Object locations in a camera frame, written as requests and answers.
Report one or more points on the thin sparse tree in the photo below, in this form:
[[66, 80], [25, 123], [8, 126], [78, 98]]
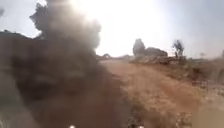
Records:
[[178, 48]]

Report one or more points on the dry rubble verge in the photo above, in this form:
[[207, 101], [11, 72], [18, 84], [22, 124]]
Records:
[[193, 68]]

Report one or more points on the low rounded building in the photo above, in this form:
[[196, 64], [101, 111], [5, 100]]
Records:
[[155, 52]]

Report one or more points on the robot's own part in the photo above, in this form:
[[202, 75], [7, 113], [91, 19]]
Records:
[[71, 126]]

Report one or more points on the red-brown dirt road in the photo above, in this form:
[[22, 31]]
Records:
[[146, 88]]

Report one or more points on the large dark tree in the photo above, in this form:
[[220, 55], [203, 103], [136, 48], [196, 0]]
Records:
[[63, 36]]

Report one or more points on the dark conical tree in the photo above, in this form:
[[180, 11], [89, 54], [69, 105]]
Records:
[[138, 47]]

